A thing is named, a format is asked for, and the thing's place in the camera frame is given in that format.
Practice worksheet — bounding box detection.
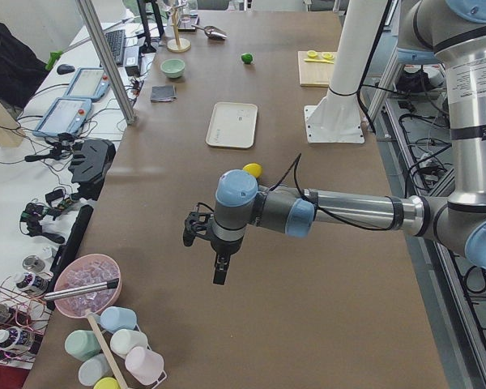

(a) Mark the black keyboard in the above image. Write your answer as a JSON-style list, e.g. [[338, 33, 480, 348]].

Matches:
[[104, 30, 126, 66]]

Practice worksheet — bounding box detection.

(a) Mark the yellow plastic knife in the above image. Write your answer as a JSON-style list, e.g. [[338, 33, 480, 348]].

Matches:
[[303, 58, 335, 64]]

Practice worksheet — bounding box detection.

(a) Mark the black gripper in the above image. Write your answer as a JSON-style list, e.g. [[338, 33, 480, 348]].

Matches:
[[211, 236, 242, 285]]

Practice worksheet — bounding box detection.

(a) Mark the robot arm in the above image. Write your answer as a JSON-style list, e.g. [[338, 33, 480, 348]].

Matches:
[[207, 1, 486, 284]]

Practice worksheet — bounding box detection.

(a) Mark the seated person in black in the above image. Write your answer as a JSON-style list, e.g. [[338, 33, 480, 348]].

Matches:
[[0, 22, 49, 109]]

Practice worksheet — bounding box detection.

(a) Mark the pink bowl with ice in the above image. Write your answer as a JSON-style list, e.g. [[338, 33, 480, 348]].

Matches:
[[53, 254, 122, 318]]

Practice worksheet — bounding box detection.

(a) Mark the green ceramic bowl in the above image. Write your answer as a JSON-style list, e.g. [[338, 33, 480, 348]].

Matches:
[[160, 58, 185, 79]]

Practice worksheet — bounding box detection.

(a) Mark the teach pendant tablet near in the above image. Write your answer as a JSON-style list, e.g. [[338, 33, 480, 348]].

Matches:
[[32, 97, 92, 137]]

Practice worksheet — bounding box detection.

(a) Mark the wooden spoon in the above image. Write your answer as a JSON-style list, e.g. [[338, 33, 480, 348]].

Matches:
[[85, 310, 129, 389]]

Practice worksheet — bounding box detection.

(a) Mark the yellow lemon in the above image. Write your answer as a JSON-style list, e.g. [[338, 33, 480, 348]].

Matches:
[[242, 163, 262, 178]]

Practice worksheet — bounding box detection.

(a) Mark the grey plastic cup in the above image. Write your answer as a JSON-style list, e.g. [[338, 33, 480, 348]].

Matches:
[[78, 353, 113, 387]]

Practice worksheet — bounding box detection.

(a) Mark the white plastic cup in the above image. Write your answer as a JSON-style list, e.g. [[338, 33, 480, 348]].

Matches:
[[110, 329, 149, 359]]

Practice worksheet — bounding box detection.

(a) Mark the white camera pole mount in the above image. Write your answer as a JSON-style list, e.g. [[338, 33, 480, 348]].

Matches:
[[305, 0, 391, 143]]

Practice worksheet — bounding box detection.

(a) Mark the blue plastic cup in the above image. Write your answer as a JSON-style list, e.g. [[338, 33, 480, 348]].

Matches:
[[100, 306, 137, 333]]

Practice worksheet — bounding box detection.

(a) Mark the wooden cup stand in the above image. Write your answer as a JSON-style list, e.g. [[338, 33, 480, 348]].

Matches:
[[159, 0, 190, 53]]

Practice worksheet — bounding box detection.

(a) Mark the yellow plastic cup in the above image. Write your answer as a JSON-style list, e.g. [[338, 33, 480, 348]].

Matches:
[[93, 377, 121, 389]]

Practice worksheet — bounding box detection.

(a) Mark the wooden cutting board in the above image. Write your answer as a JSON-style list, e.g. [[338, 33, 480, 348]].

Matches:
[[297, 50, 337, 88]]

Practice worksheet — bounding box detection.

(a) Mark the black plastic bracket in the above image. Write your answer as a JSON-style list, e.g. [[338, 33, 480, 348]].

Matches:
[[68, 139, 116, 200]]

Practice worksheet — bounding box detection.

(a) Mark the black computer mouse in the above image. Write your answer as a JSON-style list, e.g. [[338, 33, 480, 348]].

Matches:
[[57, 64, 75, 75]]

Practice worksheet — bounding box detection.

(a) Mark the teach pendant tablet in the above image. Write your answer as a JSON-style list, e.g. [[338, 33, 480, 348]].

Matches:
[[32, 97, 92, 137], [64, 67, 110, 102]]

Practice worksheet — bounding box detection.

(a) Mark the aluminium frame post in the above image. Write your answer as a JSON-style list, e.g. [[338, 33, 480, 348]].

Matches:
[[76, 0, 136, 125]]

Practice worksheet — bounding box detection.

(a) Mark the metal tongs handle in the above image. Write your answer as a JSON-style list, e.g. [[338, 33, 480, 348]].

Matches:
[[44, 278, 121, 301]]

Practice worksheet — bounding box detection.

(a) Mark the green plastic cup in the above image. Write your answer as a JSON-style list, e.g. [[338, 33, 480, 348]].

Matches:
[[64, 330, 101, 361]]

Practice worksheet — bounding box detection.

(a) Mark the teach pendant tablet far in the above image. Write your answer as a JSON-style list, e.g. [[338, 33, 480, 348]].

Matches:
[[64, 67, 110, 102]]

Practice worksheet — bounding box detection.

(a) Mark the cream rabbit tray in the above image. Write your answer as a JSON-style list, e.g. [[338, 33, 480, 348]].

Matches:
[[206, 102, 258, 149]]

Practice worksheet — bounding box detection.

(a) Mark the metal scoop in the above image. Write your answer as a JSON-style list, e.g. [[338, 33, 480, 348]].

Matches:
[[193, 24, 228, 41]]

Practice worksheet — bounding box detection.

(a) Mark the grey folded cloth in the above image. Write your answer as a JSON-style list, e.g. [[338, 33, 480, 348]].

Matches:
[[150, 85, 177, 103]]

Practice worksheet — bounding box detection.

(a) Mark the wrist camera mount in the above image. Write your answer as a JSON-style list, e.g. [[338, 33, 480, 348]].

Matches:
[[182, 202, 214, 247]]

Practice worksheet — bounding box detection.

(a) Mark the green lime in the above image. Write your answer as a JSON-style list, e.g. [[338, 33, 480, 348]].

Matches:
[[241, 53, 254, 64]]

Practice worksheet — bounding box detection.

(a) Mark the pink plastic cup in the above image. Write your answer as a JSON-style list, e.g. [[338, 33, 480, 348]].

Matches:
[[125, 346, 167, 386]]

